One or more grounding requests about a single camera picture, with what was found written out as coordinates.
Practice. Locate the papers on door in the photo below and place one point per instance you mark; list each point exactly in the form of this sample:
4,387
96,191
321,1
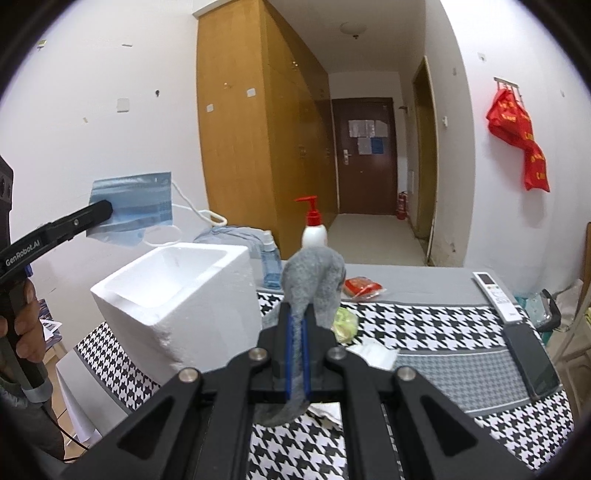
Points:
367,134

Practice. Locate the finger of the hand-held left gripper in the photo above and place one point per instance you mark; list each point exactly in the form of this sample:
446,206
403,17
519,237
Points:
83,218

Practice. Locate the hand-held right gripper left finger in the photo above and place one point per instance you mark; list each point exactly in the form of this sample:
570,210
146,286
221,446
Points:
277,355

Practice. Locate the houndstooth blanket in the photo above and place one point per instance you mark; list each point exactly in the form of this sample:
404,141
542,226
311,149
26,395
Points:
438,332

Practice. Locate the light blue cloth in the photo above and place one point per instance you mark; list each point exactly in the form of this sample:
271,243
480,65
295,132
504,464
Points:
240,235

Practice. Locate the wall hook rack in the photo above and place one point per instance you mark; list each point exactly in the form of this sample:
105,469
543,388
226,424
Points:
508,83

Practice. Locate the ceiling light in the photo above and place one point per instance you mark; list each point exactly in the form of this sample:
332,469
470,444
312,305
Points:
354,30

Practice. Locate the white tissue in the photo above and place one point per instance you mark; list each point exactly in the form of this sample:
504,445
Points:
376,353

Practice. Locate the person's left hand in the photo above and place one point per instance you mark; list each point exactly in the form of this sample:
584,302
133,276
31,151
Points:
30,327

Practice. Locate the person's left forearm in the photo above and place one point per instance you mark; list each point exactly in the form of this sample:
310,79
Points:
18,424

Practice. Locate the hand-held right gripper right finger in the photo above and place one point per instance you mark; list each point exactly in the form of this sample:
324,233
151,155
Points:
321,355

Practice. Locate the white pump bottle red cap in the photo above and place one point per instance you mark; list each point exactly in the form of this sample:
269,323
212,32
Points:
315,235

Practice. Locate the red plastic bags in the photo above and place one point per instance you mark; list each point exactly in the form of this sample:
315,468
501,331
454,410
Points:
512,124

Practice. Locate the red snack packet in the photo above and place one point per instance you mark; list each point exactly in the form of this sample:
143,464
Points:
362,287

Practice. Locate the white remote control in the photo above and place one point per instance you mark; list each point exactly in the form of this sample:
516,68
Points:
496,295

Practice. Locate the dark brown door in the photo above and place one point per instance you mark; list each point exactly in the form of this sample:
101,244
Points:
364,184

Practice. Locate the yellow foam net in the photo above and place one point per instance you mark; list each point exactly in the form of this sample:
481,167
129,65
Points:
345,323

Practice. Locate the white wall plate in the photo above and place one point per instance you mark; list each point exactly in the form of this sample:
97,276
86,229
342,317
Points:
123,105

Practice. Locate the printed papers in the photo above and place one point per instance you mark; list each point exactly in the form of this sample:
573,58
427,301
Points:
51,323

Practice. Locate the grey sock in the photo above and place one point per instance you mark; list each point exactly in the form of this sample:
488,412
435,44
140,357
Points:
314,277

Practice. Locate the black smartphone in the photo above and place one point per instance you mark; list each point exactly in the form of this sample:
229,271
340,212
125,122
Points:
531,360

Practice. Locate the red fire extinguisher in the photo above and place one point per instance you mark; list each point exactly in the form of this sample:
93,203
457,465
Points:
401,207

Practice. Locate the blue face mask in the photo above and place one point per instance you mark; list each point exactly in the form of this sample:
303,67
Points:
138,203

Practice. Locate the wooden side door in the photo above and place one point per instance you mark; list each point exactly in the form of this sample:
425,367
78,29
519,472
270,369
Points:
427,161

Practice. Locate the wooden wardrobe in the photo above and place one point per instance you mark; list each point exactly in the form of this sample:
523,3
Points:
240,138

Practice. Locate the white foam box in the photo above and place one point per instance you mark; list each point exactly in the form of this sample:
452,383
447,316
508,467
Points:
194,314

